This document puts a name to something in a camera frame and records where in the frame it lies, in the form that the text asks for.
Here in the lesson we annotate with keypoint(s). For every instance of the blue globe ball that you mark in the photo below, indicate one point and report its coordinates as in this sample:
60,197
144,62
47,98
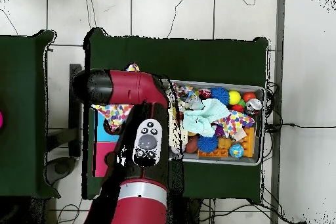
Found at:
236,150

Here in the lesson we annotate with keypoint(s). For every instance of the pink round object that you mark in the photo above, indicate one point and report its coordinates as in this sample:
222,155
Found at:
0,120

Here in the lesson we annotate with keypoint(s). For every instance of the polka dot cloth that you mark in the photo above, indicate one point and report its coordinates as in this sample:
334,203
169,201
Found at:
115,113
235,124

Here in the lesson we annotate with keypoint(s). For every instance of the mint waffle cloth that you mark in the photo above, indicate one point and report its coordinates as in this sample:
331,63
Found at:
202,119

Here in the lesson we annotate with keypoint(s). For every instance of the blue spiky ball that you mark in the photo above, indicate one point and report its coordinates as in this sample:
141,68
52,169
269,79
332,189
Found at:
220,95

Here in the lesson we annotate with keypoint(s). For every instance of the grey rounded base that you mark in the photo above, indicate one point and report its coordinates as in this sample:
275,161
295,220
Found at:
61,167

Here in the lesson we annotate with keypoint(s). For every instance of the orange building block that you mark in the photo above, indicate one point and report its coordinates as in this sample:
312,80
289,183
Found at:
249,140

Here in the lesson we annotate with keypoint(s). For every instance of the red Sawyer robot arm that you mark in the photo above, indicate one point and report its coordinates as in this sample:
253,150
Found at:
131,87

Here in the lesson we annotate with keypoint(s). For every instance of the wooden box with three holes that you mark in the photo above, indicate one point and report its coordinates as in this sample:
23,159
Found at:
102,153

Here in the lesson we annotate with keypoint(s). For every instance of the silver can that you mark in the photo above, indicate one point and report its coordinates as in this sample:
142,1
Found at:
253,105

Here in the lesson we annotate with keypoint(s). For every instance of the dark green table cloth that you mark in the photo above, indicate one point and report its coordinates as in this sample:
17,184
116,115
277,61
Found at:
183,58
21,76

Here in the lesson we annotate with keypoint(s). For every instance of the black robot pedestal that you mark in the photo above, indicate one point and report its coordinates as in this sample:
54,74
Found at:
194,211

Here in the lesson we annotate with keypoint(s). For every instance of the yellow ball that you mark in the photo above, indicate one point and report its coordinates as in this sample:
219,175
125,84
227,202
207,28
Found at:
234,97

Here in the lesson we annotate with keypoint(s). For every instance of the orange ball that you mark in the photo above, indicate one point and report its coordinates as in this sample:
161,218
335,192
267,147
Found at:
248,96

